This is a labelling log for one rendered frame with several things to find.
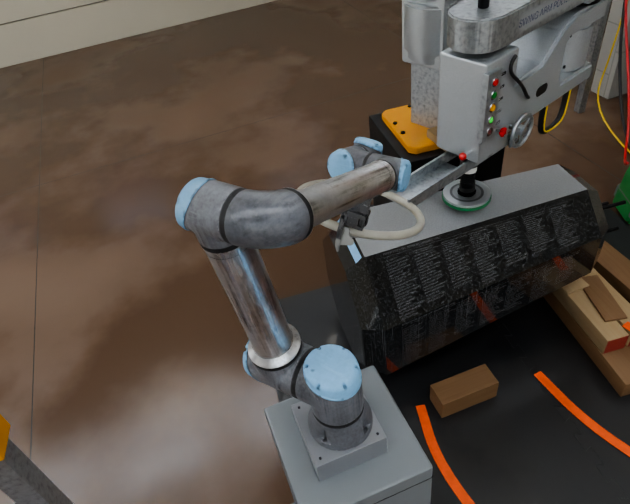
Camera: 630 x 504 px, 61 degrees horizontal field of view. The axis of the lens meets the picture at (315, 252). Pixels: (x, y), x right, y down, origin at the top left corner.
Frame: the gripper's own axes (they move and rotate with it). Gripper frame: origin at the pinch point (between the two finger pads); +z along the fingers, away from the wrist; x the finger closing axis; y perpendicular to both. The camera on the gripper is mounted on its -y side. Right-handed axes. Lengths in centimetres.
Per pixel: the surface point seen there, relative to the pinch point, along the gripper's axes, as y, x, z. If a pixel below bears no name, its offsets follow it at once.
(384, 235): 13.7, 3.0, -6.8
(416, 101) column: -4, 152, -27
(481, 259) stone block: 51, 67, 18
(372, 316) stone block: 14, 38, 46
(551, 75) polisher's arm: 54, 97, -59
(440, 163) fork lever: 22, 70, -17
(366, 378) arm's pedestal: 22.5, -15.4, 36.8
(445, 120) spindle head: 19, 68, -36
